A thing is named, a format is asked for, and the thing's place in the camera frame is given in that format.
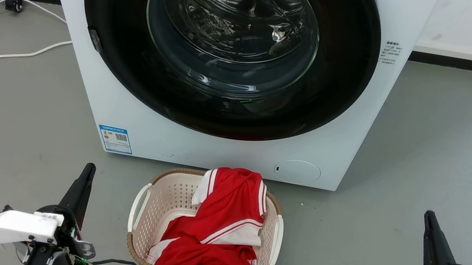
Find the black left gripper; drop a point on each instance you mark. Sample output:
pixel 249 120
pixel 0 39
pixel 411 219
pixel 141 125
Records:
pixel 65 262

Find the black round glass washer door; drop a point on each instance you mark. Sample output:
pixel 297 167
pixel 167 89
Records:
pixel 341 73

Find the white front-load washing machine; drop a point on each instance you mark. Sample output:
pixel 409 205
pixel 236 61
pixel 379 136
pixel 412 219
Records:
pixel 213 153

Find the blue energy label sticker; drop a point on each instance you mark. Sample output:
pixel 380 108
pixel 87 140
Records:
pixel 115 139

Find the white woven-rim laundry basket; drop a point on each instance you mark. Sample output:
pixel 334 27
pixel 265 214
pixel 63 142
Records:
pixel 153 215

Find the red and white garment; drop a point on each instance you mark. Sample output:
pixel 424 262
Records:
pixel 219 226

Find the round white filter cover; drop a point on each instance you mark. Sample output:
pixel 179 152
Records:
pixel 297 172

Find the small black caster wheel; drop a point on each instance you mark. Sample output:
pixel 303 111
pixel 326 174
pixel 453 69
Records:
pixel 14 5

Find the small printed text label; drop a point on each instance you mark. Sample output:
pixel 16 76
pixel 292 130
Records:
pixel 390 52

